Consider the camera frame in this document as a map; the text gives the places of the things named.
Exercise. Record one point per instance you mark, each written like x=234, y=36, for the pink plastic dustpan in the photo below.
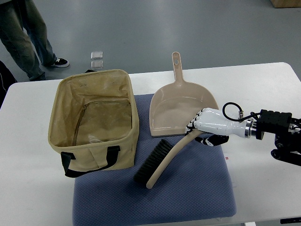
x=175, y=104

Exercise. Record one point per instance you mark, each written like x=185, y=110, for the person in grey trousers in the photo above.
x=23, y=32

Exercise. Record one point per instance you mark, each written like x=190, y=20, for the black table control panel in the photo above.
x=290, y=220

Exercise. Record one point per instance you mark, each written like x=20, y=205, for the blue cushion mat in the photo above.
x=196, y=185

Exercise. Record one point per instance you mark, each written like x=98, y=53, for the cardboard box corner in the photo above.
x=286, y=3

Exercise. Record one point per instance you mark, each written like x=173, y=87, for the yellow fabric bag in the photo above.
x=94, y=124

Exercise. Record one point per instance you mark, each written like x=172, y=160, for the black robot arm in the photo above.
x=287, y=131

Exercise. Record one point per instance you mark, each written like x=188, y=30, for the pink hand broom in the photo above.
x=158, y=160

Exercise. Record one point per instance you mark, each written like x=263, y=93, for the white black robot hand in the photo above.
x=213, y=121

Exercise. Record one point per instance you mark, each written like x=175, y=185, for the upper floor plate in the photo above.
x=96, y=55

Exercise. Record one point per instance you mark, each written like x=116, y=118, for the black chair at left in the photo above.
x=6, y=80

